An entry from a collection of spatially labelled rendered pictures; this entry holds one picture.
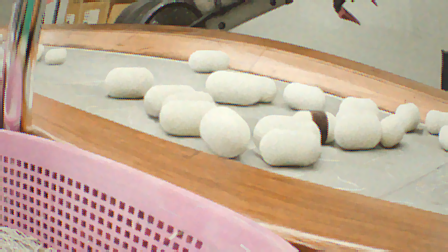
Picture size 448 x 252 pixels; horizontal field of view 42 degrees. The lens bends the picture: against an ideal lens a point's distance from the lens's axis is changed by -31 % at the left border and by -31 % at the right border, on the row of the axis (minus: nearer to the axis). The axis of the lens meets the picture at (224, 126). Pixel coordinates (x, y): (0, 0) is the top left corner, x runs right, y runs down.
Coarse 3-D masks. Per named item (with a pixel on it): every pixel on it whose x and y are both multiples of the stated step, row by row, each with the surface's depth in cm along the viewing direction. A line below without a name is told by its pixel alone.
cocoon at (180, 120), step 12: (168, 108) 42; (180, 108) 42; (192, 108) 42; (204, 108) 42; (168, 120) 42; (180, 120) 42; (192, 120) 42; (168, 132) 42; (180, 132) 42; (192, 132) 42
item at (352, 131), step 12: (348, 120) 42; (360, 120) 42; (372, 120) 42; (336, 132) 42; (348, 132) 41; (360, 132) 41; (372, 132) 42; (348, 144) 42; (360, 144) 42; (372, 144) 42
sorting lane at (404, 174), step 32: (64, 64) 72; (96, 64) 72; (128, 64) 71; (160, 64) 72; (64, 96) 52; (96, 96) 53; (160, 128) 44; (416, 128) 52; (256, 160) 39; (320, 160) 40; (352, 160) 40; (384, 160) 40; (416, 160) 40; (384, 192) 33; (416, 192) 33
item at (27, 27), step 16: (16, 0) 26; (32, 0) 26; (16, 16) 26; (32, 16) 27; (16, 32) 27; (32, 32) 27; (16, 48) 27; (32, 48) 27; (16, 64) 27; (32, 64) 28; (16, 80) 27; (32, 80) 28; (0, 96) 28; (16, 96) 27; (32, 96) 28; (0, 112) 28; (16, 112) 27; (0, 128) 28; (16, 128) 28; (0, 160) 28; (32, 176) 29; (32, 192) 29; (0, 208) 31; (32, 208) 29; (0, 224) 29; (32, 240) 28
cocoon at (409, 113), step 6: (402, 108) 49; (408, 108) 49; (414, 108) 50; (396, 114) 49; (402, 114) 49; (408, 114) 49; (414, 114) 49; (408, 120) 49; (414, 120) 49; (408, 126) 49; (414, 126) 50
